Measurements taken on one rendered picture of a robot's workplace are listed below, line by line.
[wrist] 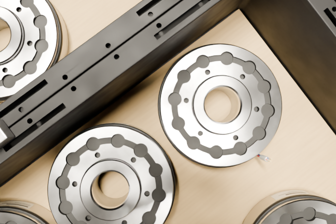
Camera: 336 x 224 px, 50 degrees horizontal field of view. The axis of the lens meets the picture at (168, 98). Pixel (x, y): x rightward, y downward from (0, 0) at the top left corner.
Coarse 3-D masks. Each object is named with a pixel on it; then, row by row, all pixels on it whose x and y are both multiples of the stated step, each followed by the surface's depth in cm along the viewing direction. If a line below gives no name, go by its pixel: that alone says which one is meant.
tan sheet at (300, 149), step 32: (224, 32) 33; (256, 32) 33; (128, 96) 32; (224, 96) 33; (288, 96) 33; (160, 128) 32; (288, 128) 33; (320, 128) 33; (256, 160) 32; (288, 160) 33; (320, 160) 33; (0, 192) 31; (32, 192) 32; (192, 192) 32; (224, 192) 32; (256, 192) 32; (320, 192) 32
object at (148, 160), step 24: (72, 144) 29; (96, 144) 29; (120, 144) 29; (144, 144) 29; (72, 168) 29; (144, 168) 29; (168, 168) 29; (48, 192) 29; (72, 192) 29; (144, 192) 29; (168, 192) 29; (72, 216) 29; (144, 216) 29
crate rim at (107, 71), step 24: (192, 0) 23; (216, 0) 23; (312, 0) 23; (168, 24) 23; (120, 48) 22; (144, 48) 22; (96, 72) 22; (120, 72) 22; (72, 96) 22; (24, 120) 22; (48, 120) 22; (24, 144) 22
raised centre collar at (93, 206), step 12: (96, 168) 28; (108, 168) 28; (120, 168) 28; (132, 168) 28; (84, 180) 28; (132, 180) 28; (84, 192) 28; (132, 192) 28; (84, 204) 28; (96, 204) 28; (120, 204) 28; (132, 204) 28; (96, 216) 28; (108, 216) 28; (120, 216) 28
